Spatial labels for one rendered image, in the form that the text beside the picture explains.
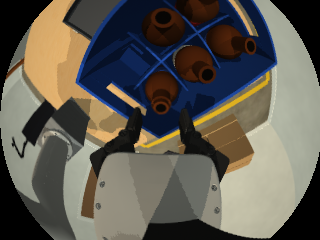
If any blue crate with cross dividers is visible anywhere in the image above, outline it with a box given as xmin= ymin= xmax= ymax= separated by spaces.
xmin=75 ymin=0 xmax=277 ymax=139

